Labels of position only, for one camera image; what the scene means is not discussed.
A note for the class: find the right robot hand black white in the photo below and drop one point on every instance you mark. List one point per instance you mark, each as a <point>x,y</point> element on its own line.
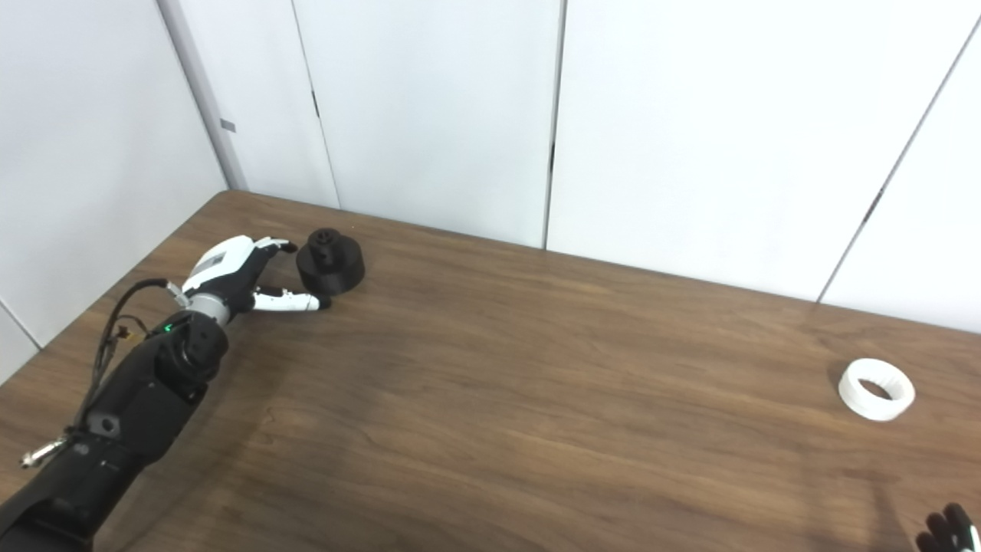
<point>950,533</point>

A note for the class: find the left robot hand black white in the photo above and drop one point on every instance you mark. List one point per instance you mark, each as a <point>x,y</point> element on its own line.
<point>230,280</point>

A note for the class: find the round black plastic part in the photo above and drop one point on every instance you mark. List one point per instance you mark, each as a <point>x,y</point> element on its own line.
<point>329,268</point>

